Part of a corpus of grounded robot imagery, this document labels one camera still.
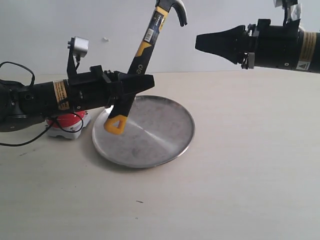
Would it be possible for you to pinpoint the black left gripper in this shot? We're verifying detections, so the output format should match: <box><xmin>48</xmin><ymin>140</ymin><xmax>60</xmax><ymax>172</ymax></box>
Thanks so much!
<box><xmin>67</xmin><ymin>65</ymin><xmax>155</xmax><ymax>111</ymax></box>

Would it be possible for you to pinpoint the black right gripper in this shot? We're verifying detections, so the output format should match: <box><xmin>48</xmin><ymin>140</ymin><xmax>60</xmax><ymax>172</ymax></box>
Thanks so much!
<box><xmin>194</xmin><ymin>18</ymin><xmax>301</xmax><ymax>70</ymax></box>

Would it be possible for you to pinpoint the black yellow claw hammer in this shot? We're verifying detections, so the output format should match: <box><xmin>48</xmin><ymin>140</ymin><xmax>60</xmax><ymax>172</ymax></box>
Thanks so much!
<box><xmin>103</xmin><ymin>0</ymin><xmax>188</xmax><ymax>135</ymax></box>

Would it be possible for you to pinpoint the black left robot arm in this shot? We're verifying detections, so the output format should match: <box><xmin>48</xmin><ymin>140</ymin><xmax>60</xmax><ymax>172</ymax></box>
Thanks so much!
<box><xmin>0</xmin><ymin>65</ymin><xmax>155</xmax><ymax>133</ymax></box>

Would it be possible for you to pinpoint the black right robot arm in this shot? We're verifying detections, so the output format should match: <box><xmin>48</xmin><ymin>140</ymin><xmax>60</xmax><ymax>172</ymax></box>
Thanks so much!
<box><xmin>194</xmin><ymin>18</ymin><xmax>320</xmax><ymax>74</ymax></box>

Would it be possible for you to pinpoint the red dome push button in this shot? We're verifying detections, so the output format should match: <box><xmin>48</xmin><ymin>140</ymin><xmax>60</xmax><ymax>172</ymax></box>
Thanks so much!
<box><xmin>46</xmin><ymin>111</ymin><xmax>91</xmax><ymax>140</ymax></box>

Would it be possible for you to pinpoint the round steel plate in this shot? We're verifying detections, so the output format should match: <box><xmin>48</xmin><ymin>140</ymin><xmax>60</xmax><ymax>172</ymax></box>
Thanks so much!
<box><xmin>92</xmin><ymin>95</ymin><xmax>196</xmax><ymax>169</ymax></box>

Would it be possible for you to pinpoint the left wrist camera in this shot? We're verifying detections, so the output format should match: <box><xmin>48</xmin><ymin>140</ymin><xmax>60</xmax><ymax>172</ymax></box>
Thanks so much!
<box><xmin>66</xmin><ymin>36</ymin><xmax>90</xmax><ymax>81</ymax></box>

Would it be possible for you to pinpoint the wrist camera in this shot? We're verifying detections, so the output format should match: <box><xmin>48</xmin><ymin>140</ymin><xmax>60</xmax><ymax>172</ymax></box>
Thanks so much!
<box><xmin>66</xmin><ymin>36</ymin><xmax>90</xmax><ymax>81</ymax></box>
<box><xmin>273</xmin><ymin>0</ymin><xmax>302</xmax><ymax>26</ymax></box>

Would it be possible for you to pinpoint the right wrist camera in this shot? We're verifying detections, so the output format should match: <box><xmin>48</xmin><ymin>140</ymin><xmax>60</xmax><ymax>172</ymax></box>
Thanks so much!
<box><xmin>273</xmin><ymin>0</ymin><xmax>302</xmax><ymax>26</ymax></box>

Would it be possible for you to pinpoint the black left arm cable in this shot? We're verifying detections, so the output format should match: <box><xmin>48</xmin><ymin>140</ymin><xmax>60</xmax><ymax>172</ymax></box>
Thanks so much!
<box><xmin>0</xmin><ymin>61</ymin><xmax>85</xmax><ymax>147</ymax></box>

